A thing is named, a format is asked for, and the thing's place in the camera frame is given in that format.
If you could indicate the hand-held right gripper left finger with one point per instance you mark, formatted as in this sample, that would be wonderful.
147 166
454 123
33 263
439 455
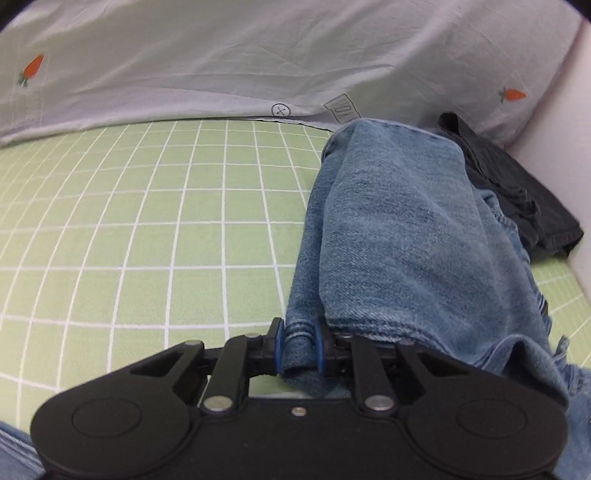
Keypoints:
277 344

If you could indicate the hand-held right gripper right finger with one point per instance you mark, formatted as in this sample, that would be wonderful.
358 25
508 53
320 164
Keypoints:
319 348

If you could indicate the blue denim jeans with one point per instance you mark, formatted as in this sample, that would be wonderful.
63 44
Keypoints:
406 240

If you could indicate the green checked bed sheet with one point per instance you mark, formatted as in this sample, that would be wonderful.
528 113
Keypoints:
138 240

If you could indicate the dark grey garment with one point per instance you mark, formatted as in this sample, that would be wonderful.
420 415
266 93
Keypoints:
512 184

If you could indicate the white carrot print quilt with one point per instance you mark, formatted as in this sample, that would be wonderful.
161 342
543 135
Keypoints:
258 60

